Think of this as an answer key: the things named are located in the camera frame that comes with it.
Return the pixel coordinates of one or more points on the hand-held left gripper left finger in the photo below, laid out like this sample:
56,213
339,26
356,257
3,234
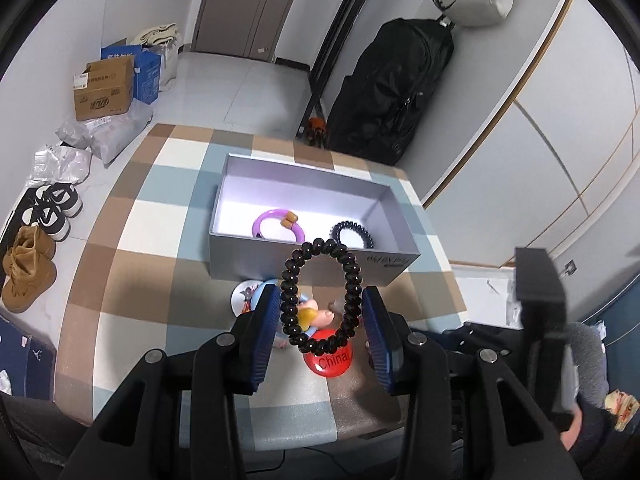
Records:
267,330

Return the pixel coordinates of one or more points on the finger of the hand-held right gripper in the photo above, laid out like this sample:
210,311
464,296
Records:
480,335

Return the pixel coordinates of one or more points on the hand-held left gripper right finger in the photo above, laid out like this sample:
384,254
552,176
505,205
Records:
380,340

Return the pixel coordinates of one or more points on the red round badge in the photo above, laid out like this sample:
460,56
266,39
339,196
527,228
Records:
327,362

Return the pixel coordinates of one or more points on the grey cardboard box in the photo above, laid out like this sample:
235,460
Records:
250,255

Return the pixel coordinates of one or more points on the person's right forearm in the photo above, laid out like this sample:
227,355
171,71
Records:
590,360

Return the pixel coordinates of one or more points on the white round badge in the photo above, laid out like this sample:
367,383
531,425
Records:
242,295

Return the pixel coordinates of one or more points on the white wardrobe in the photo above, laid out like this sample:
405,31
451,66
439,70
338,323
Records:
550,160

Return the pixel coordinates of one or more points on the orange and black tool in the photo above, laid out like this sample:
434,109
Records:
316,127

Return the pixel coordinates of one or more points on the black backpack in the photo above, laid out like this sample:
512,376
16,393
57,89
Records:
390,95

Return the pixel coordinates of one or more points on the black and white sneaker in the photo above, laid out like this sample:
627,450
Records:
47,220
62,197

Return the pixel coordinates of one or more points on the navy shoe box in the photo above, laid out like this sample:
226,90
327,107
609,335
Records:
25,360

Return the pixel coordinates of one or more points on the brown suede boot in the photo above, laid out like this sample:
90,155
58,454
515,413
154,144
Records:
37,242
27,280

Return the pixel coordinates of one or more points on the grey plastic mailing bag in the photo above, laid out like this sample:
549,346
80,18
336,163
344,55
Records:
120,132

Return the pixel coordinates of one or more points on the person's leg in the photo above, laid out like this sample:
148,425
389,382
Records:
30,440

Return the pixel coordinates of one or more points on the crumpled white plastic bag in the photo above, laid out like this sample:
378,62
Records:
60,162
75,132

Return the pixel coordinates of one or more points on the blue cardboard box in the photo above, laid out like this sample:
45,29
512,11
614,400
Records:
147,80

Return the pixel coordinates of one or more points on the brown cardboard box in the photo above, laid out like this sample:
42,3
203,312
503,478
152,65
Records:
102,95

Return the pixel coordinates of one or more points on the cream canvas bag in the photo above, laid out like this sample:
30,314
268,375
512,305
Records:
167,60

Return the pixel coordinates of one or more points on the grey door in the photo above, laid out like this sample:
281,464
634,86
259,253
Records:
240,5

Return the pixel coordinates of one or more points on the black tripod stand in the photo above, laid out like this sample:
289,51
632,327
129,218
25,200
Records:
351,5

